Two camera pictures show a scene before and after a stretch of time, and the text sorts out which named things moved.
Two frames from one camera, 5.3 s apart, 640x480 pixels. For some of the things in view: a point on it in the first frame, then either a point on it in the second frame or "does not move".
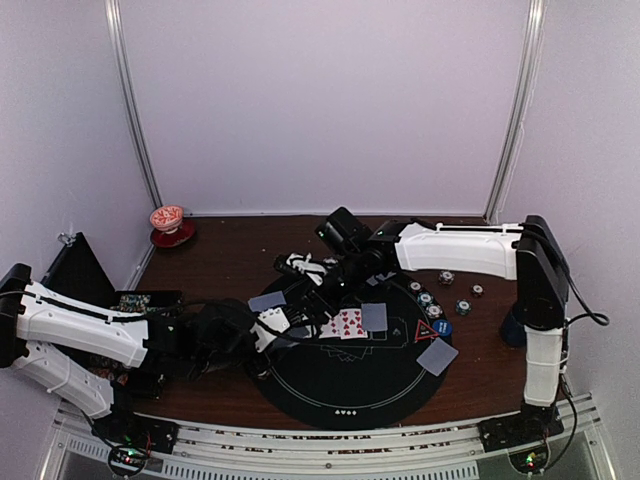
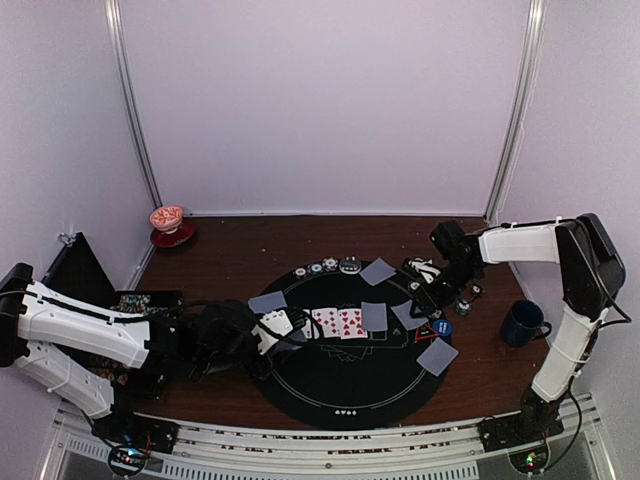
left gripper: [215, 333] does not move
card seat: [437, 356] does not move
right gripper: [314, 299] -> [431, 302]
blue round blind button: [443, 327] does not move
